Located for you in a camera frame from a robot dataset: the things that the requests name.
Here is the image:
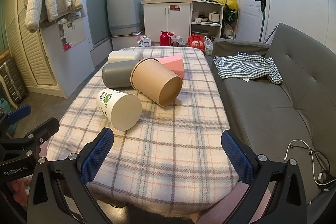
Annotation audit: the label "plaid blanket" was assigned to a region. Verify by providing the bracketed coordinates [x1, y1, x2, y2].
[47, 46, 243, 215]

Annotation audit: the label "white sink cabinet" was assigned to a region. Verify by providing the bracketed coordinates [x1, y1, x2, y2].
[140, 0, 193, 47]

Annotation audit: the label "white cable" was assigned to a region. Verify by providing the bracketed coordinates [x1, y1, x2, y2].
[285, 140, 336, 186]

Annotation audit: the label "person's pink pants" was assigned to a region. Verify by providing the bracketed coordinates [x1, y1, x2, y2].
[194, 182, 272, 224]

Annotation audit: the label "brown paper cup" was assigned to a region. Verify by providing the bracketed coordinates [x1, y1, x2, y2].
[130, 58, 183, 107]

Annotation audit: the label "green plant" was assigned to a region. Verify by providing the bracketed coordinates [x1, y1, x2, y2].
[224, 7, 238, 28]

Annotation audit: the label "teal sandal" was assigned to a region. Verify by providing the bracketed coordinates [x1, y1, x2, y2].
[0, 98, 16, 135]

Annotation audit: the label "green checked cloth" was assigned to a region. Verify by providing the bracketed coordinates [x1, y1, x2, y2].
[213, 55, 283, 85]

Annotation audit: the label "person's left hand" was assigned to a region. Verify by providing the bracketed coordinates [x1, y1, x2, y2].
[8, 177, 29, 207]

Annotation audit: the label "white printed carton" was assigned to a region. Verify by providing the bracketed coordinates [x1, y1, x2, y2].
[136, 35, 152, 47]

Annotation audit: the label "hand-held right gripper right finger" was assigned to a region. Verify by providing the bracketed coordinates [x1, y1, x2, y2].
[221, 130, 308, 224]

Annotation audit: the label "open white shelf unit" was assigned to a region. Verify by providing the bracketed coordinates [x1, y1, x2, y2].
[191, 0, 225, 39]

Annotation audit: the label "cream louvered wardrobe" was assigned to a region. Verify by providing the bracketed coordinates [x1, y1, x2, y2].
[5, 0, 66, 98]

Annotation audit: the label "pink box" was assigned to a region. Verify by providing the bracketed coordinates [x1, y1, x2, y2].
[157, 54, 185, 79]

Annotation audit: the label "grey washing machine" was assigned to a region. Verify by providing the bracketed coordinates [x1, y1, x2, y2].
[106, 0, 144, 36]

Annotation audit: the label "white refrigerator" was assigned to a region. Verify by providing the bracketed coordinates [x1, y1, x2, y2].
[39, 14, 95, 98]

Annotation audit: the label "dark grey cup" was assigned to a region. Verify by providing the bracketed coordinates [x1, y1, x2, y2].
[102, 61, 138, 89]

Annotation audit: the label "red thermos jug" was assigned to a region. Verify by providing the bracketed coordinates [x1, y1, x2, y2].
[160, 31, 174, 46]

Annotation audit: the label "black cable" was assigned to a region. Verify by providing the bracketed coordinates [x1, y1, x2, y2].
[310, 151, 333, 190]

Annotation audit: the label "yellow plastic bag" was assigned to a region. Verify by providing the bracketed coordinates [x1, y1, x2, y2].
[213, 0, 239, 10]

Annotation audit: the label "white cup with green print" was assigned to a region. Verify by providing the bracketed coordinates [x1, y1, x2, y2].
[96, 88, 142, 131]

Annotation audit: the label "red shopping bag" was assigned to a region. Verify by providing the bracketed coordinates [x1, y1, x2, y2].
[187, 34, 206, 51]

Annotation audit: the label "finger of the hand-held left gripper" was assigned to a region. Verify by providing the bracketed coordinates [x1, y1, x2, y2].
[0, 117, 60, 161]
[0, 105, 32, 138]

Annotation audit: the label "grey sofa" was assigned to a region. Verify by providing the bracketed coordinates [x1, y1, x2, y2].
[211, 23, 336, 209]

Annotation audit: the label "dark ribbed suitcase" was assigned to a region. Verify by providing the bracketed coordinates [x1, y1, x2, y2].
[0, 57, 29, 106]

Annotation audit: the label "light grey cup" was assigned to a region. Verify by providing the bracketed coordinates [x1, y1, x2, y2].
[108, 51, 144, 64]

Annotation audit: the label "white plastic bag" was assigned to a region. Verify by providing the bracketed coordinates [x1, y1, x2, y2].
[204, 36, 214, 55]

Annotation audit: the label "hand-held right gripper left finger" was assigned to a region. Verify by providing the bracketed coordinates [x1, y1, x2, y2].
[26, 127, 114, 224]

